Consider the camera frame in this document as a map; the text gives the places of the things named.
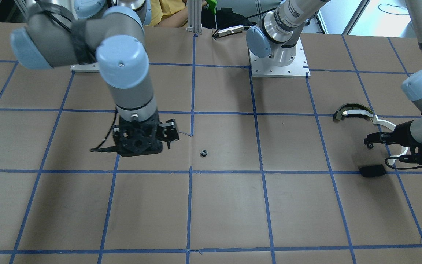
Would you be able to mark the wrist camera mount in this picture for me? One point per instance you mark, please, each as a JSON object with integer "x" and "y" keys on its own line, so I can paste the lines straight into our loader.
{"x": 415, "y": 156}
{"x": 129, "y": 150}

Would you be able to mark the small black flat plate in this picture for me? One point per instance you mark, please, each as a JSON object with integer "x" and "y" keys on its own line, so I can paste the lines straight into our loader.
{"x": 372, "y": 171}

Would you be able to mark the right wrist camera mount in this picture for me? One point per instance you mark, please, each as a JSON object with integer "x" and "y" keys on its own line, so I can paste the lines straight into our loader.
{"x": 129, "y": 150}

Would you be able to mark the dark green curved part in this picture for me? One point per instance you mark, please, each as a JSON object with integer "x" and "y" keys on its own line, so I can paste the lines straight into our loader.
{"x": 350, "y": 110}

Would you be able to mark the green handled tool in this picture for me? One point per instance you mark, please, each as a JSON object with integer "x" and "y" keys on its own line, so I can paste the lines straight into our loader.
{"x": 211, "y": 6}

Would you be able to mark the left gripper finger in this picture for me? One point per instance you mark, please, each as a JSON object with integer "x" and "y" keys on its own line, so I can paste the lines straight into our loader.
{"x": 382, "y": 138}

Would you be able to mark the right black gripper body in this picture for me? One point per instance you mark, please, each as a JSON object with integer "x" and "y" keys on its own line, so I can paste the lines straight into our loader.
{"x": 169, "y": 132}

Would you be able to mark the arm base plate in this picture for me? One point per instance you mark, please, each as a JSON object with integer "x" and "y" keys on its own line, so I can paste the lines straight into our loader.
{"x": 285, "y": 62}
{"x": 89, "y": 68}

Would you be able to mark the white curved plastic arc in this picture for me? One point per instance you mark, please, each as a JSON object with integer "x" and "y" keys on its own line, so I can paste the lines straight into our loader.
{"x": 391, "y": 126}

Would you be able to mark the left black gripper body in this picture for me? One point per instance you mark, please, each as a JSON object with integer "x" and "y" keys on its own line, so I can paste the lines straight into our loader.
{"x": 404, "y": 134}

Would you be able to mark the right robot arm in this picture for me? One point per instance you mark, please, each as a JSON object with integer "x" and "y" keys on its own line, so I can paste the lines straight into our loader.
{"x": 112, "y": 35}

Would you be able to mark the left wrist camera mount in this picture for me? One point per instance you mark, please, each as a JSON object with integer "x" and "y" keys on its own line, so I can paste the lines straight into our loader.
{"x": 415, "y": 156}

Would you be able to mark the aluminium extrusion post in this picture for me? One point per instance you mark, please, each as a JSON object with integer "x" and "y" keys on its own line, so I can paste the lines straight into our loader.
{"x": 194, "y": 16}

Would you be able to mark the small black bearing gear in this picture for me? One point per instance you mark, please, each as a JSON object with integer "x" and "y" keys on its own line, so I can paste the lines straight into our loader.
{"x": 203, "y": 153}

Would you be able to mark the person in yellow shirt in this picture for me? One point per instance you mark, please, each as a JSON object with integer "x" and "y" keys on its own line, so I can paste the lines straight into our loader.
{"x": 168, "y": 13}

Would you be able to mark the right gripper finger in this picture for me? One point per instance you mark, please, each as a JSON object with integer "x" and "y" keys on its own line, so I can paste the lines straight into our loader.
{"x": 169, "y": 132}

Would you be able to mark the silver connector on cable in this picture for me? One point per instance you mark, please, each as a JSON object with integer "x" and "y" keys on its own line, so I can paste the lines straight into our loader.
{"x": 228, "y": 31}

